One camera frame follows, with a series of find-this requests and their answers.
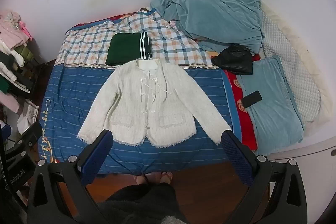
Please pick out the black plastic bag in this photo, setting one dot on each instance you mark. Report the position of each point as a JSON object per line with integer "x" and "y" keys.
{"x": 233, "y": 60}

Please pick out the person's foot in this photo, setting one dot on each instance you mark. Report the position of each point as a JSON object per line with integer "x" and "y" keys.
{"x": 140, "y": 179}
{"x": 165, "y": 178}

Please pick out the pile of assorted clothes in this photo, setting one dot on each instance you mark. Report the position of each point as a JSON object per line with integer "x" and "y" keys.
{"x": 13, "y": 56}

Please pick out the person's dark fuzzy clothing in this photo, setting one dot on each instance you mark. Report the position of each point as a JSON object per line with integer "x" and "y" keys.
{"x": 147, "y": 203}

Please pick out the red patterned blanket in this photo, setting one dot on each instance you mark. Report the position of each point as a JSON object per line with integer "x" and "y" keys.
{"x": 245, "y": 129}

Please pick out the white quilted mattress pad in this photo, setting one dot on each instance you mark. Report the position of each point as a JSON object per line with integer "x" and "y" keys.
{"x": 291, "y": 71}

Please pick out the white bed frame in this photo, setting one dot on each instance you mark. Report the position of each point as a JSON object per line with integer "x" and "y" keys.
{"x": 309, "y": 148}

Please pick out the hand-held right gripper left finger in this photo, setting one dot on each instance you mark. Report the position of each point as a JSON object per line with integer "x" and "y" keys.
{"x": 96, "y": 157}

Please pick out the white tweed jacket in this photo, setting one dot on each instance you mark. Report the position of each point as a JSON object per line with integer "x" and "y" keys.
{"x": 147, "y": 108}

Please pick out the light blue towel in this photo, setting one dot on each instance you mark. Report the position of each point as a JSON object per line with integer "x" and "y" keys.
{"x": 273, "y": 119}

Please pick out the black phone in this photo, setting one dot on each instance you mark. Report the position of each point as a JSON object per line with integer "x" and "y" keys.
{"x": 252, "y": 99}

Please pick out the person's left foot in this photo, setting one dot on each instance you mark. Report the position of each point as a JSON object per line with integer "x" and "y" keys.
{"x": 140, "y": 179}

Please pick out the white printed cloth bag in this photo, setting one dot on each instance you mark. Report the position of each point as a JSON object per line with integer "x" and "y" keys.
{"x": 27, "y": 116}

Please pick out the dark green folded striped garment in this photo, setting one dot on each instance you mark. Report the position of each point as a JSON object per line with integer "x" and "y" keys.
{"x": 123, "y": 49}

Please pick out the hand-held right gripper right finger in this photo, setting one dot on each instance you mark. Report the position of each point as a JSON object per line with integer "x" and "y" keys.
{"x": 237, "y": 158}

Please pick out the cream fleece blanket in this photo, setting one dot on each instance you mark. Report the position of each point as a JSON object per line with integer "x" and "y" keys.
{"x": 319, "y": 82}

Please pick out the teal fleece blanket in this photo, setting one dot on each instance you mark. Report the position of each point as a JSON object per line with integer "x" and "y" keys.
{"x": 210, "y": 11}

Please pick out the blue striped plaid bedsheet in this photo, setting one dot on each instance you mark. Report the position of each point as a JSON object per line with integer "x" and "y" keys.
{"x": 76, "y": 87}

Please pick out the person's right foot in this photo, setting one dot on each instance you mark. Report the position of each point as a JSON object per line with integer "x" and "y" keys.
{"x": 165, "y": 178}

